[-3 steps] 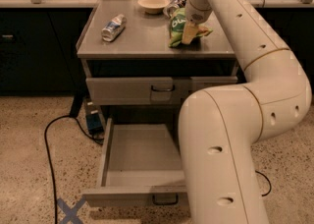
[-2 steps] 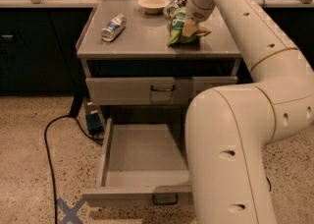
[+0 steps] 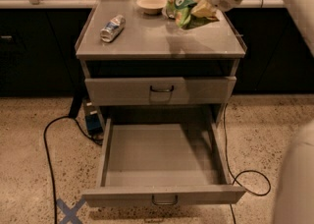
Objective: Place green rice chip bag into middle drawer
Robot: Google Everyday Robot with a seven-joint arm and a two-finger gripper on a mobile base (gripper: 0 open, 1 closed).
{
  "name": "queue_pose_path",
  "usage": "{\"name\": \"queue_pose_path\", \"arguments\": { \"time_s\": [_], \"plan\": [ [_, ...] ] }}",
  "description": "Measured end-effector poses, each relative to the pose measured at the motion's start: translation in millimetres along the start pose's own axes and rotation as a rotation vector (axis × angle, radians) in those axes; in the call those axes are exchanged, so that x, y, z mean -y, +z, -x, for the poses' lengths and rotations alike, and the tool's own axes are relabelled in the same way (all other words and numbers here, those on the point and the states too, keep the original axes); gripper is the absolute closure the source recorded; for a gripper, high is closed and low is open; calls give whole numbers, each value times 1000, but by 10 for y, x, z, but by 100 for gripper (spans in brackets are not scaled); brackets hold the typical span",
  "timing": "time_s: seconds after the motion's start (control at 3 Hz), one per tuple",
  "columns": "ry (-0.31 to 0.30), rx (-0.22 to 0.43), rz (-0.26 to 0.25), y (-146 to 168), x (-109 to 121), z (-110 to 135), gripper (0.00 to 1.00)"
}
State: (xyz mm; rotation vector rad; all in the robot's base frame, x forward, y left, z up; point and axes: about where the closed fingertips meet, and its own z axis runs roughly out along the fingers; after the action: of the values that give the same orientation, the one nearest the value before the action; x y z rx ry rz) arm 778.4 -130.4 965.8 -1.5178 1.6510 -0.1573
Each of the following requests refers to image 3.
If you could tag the green rice chip bag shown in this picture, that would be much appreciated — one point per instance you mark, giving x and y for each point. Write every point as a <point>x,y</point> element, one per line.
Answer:
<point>180,12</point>

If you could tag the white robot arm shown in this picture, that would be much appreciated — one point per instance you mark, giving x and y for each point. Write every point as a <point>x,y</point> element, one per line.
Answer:
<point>294,203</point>

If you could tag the grey drawer cabinet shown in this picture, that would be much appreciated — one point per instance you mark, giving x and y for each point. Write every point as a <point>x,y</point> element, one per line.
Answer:
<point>154,47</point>

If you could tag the closed upper grey drawer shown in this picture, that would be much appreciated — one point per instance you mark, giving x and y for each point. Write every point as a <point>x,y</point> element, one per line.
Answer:
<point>159,91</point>

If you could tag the open middle grey drawer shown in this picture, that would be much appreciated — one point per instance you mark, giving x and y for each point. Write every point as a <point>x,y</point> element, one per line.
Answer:
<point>155,164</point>

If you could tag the beige ceramic bowl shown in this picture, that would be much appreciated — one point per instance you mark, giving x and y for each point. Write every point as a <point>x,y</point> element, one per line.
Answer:
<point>151,7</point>

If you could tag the blue silver soda can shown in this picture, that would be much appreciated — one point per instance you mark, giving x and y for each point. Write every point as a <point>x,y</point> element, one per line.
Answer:
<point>113,28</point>

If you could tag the blue power box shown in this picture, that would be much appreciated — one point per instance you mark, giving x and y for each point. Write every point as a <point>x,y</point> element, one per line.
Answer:
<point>92,122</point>

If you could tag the dark counter cabinets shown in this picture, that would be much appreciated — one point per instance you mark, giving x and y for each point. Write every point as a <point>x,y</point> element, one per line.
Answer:
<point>37,51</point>

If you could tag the blue tape cross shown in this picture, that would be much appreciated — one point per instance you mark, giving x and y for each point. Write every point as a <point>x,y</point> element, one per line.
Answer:
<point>70,213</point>

